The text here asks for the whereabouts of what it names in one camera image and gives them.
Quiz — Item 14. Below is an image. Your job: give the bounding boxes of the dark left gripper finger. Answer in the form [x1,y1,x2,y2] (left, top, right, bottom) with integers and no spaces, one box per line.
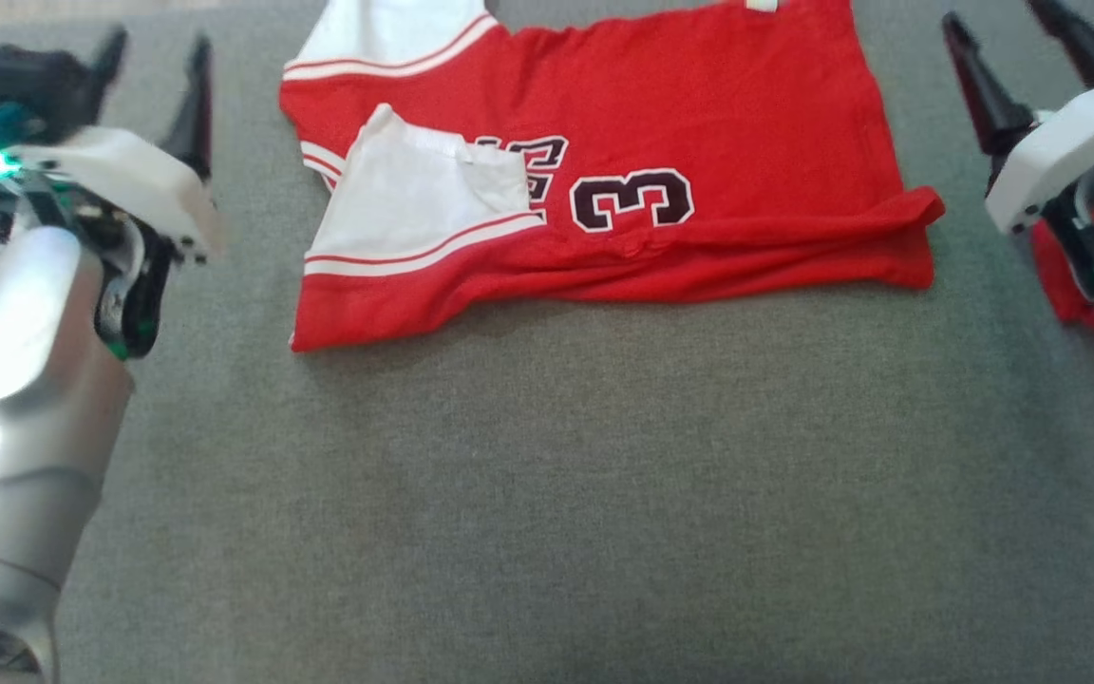
[160,35,216,180]
[82,27,128,129]

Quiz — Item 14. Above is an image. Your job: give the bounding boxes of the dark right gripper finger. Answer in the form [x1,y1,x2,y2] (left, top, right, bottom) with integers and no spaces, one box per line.
[1025,0,1094,88]
[942,11,1037,158]

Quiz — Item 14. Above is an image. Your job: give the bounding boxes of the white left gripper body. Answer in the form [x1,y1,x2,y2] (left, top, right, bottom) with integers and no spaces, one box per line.
[13,126,221,360]

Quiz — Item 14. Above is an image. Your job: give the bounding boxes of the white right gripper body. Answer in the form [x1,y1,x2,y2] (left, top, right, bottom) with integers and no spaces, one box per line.
[984,81,1094,301]

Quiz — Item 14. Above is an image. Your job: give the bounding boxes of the red shorts with white stripe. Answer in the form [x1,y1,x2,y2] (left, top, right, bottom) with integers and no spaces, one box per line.
[1029,217,1094,332]

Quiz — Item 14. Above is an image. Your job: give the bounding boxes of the red jersey with white sleeves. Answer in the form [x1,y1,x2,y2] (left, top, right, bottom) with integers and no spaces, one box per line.
[279,0,945,353]

